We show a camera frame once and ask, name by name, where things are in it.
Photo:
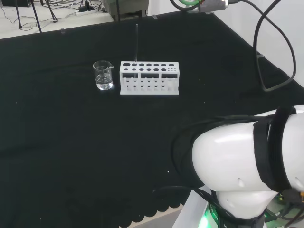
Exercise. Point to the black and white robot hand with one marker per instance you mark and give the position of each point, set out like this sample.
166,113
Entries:
212,5

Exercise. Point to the clear glass rod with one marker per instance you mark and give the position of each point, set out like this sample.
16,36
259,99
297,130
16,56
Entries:
136,42

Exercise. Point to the white test tube rack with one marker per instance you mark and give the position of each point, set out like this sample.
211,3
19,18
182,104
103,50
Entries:
149,82

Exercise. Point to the clear cloth clip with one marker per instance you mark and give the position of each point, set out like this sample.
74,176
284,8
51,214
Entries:
154,16
62,31

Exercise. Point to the grey box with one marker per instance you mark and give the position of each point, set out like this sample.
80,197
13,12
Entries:
126,8

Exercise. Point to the white power strip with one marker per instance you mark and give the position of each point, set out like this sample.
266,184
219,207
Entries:
85,12

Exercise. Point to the black power adapter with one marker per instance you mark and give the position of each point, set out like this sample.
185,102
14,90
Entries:
83,9

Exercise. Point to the clear glass beaker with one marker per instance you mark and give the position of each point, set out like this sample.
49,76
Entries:
103,76

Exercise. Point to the black tripod leg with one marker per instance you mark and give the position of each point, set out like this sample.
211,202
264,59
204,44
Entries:
18,14
52,13
36,16

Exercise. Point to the black bench cloth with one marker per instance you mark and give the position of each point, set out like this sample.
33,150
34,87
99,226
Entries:
71,133

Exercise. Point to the black box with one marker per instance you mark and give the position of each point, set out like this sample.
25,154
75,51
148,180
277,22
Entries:
16,2

